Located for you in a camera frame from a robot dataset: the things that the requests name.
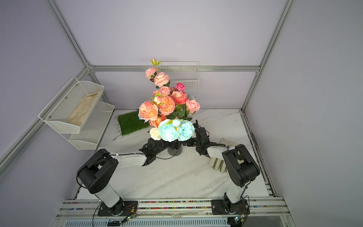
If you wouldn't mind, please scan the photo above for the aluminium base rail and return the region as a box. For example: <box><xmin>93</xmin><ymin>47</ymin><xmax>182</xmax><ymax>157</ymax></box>
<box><xmin>56</xmin><ymin>197</ymin><xmax>291</xmax><ymax>219</ymax></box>

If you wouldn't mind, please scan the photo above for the green artificial grass mat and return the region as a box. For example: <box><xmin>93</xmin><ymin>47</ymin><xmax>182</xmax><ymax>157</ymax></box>
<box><xmin>117</xmin><ymin>111</ymin><xmax>150</xmax><ymax>136</ymax></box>

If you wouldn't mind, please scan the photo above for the beige cloth in shelf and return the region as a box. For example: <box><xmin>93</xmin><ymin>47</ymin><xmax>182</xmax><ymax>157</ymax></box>
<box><xmin>67</xmin><ymin>91</ymin><xmax>100</xmax><ymax>126</ymax></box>

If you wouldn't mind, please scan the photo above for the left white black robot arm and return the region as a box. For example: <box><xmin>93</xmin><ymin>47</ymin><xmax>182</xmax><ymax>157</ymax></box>
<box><xmin>76</xmin><ymin>139</ymin><xmax>171</xmax><ymax>209</ymax></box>

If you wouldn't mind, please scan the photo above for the single pink red rose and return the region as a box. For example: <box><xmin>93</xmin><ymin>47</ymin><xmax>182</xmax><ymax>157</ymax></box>
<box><xmin>170</xmin><ymin>91</ymin><xmax>189</xmax><ymax>105</ymax></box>

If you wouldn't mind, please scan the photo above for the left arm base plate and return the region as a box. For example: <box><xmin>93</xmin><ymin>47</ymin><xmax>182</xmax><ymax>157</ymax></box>
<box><xmin>97</xmin><ymin>201</ymin><xmax>139</xmax><ymax>217</ymax></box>

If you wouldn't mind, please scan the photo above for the orange pink peony bunch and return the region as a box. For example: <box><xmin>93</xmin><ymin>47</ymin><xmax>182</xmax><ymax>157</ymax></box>
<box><xmin>138</xmin><ymin>92</ymin><xmax>176</xmax><ymax>128</ymax></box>

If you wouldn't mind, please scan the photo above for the white wire wall basket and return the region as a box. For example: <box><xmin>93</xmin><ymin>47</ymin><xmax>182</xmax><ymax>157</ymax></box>
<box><xmin>158</xmin><ymin>61</ymin><xmax>199</xmax><ymax>91</ymax></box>

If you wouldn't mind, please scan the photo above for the teal peony flower bunch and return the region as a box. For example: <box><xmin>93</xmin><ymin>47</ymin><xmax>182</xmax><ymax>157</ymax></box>
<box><xmin>149</xmin><ymin>119</ymin><xmax>195</xmax><ymax>142</ymax></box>

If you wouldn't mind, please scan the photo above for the pink rose bunch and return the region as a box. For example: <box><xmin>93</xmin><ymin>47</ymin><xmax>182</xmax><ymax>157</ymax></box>
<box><xmin>186</xmin><ymin>100</ymin><xmax>200</xmax><ymax>114</ymax></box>

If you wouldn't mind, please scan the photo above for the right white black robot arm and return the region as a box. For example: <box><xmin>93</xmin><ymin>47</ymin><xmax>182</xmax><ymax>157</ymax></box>
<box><xmin>185</xmin><ymin>122</ymin><xmax>261</xmax><ymax>204</ymax></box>

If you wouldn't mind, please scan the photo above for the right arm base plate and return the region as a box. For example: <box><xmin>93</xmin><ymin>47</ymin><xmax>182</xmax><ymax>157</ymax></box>
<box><xmin>211</xmin><ymin>199</ymin><xmax>250</xmax><ymax>215</ymax></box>

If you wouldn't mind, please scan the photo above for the pink spray rose stem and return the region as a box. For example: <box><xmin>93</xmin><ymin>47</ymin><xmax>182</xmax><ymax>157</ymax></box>
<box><xmin>145</xmin><ymin>58</ymin><xmax>170</xmax><ymax>89</ymax></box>

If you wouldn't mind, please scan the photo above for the magenta rose stem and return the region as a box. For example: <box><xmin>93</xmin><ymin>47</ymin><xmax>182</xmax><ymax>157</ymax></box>
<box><xmin>176</xmin><ymin>82</ymin><xmax>186</xmax><ymax>92</ymax></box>

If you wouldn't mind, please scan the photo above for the white two-tier mesh shelf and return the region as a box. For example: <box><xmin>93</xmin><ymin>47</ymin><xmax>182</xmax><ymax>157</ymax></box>
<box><xmin>38</xmin><ymin>77</ymin><xmax>114</xmax><ymax>150</ymax></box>

